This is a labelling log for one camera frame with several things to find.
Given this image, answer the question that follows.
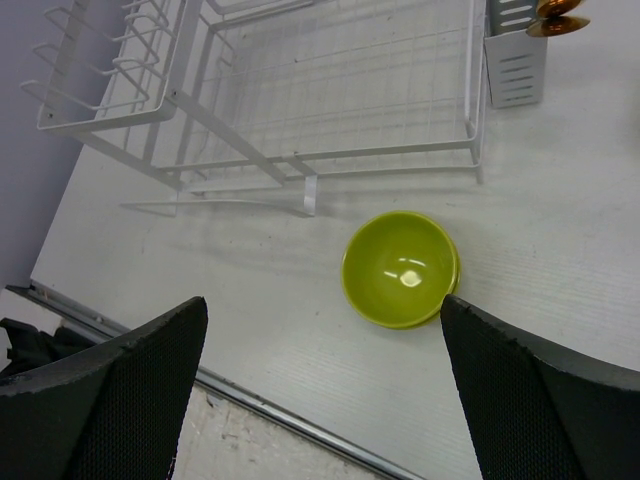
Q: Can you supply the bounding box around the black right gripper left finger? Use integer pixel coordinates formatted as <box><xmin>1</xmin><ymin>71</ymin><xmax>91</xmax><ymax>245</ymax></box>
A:
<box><xmin>1</xmin><ymin>297</ymin><xmax>208</xmax><ymax>479</ymax></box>

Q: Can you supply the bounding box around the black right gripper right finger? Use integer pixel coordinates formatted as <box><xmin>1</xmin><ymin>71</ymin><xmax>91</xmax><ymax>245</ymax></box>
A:
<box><xmin>440</xmin><ymin>295</ymin><xmax>639</xmax><ymax>479</ymax></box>

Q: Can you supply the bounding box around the lime green bowl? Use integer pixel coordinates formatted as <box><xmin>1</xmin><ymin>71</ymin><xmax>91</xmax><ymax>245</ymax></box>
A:
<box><xmin>372</xmin><ymin>211</ymin><xmax>460</xmax><ymax>329</ymax></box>
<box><xmin>340</xmin><ymin>211</ymin><xmax>461</xmax><ymax>330</ymax></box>

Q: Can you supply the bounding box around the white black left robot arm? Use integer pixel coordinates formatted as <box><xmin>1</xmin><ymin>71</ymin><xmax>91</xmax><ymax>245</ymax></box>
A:
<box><xmin>1</xmin><ymin>318</ymin><xmax>96</xmax><ymax>380</ymax></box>

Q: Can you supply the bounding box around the grey cutlery holder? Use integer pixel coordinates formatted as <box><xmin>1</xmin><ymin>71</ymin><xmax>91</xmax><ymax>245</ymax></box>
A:
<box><xmin>484</xmin><ymin>0</ymin><xmax>547</xmax><ymax>109</ymax></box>

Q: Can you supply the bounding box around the gold utensil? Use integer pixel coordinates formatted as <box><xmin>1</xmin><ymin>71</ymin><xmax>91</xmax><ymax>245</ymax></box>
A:
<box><xmin>526</xmin><ymin>0</ymin><xmax>591</xmax><ymax>38</ymax></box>

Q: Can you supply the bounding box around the white wire dish rack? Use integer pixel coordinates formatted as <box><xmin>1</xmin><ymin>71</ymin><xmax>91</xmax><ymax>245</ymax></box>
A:
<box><xmin>22</xmin><ymin>1</ymin><xmax>486</xmax><ymax>217</ymax></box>

